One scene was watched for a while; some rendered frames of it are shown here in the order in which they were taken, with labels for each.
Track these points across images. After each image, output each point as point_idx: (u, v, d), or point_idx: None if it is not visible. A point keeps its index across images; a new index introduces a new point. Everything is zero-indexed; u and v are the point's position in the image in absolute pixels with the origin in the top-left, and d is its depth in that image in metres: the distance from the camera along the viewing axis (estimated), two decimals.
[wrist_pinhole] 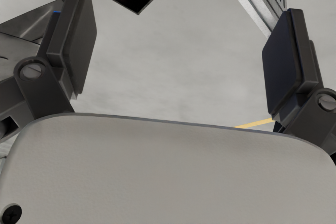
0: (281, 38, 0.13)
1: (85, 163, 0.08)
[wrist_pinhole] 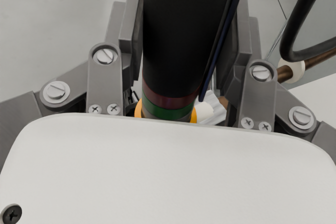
0: None
1: (85, 163, 0.08)
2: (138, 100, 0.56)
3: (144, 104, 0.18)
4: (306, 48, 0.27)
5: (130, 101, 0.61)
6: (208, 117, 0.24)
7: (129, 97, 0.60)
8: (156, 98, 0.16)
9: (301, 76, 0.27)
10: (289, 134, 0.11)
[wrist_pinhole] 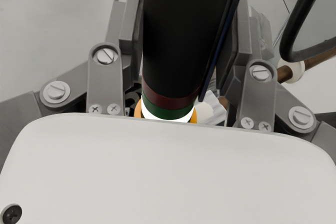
0: None
1: (85, 163, 0.08)
2: None
3: (144, 105, 0.18)
4: (306, 48, 0.27)
5: None
6: (208, 118, 0.24)
7: None
8: (156, 98, 0.16)
9: (301, 76, 0.27)
10: (289, 134, 0.11)
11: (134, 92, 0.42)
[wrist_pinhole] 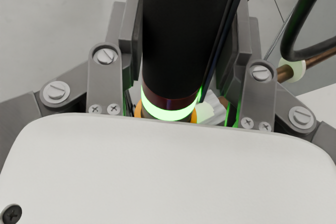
0: None
1: (85, 163, 0.08)
2: None
3: (144, 105, 0.18)
4: (307, 47, 0.27)
5: (131, 113, 0.66)
6: (209, 117, 0.24)
7: (130, 110, 0.65)
8: (156, 99, 0.16)
9: (302, 75, 0.27)
10: (289, 134, 0.11)
11: None
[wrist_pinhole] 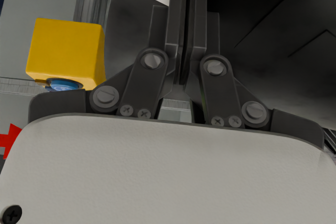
0: (188, 10, 0.13)
1: (85, 163, 0.08)
2: None
3: None
4: None
5: None
6: None
7: None
8: None
9: None
10: (247, 131, 0.11)
11: None
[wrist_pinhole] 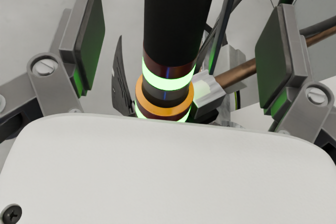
0: (272, 33, 0.13)
1: (85, 163, 0.08)
2: None
3: (145, 77, 0.19)
4: (298, 30, 0.28)
5: None
6: (205, 94, 0.25)
7: None
8: (156, 68, 0.17)
9: None
10: None
11: None
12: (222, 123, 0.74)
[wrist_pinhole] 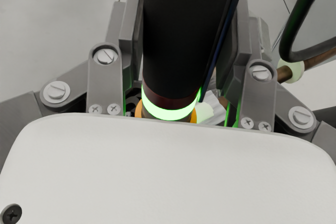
0: None
1: (85, 163, 0.08)
2: None
3: (144, 105, 0.18)
4: (306, 48, 0.27)
5: None
6: (208, 118, 0.24)
7: None
8: (157, 99, 0.16)
9: (301, 76, 0.27)
10: (289, 134, 0.11)
11: None
12: None
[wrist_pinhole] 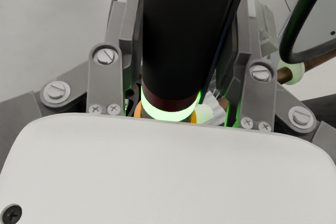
0: None
1: (85, 163, 0.08)
2: None
3: (143, 107, 0.18)
4: (306, 50, 0.27)
5: None
6: (208, 120, 0.24)
7: None
8: (156, 100, 0.16)
9: (301, 78, 0.27)
10: (289, 134, 0.11)
11: (137, 102, 0.37)
12: None
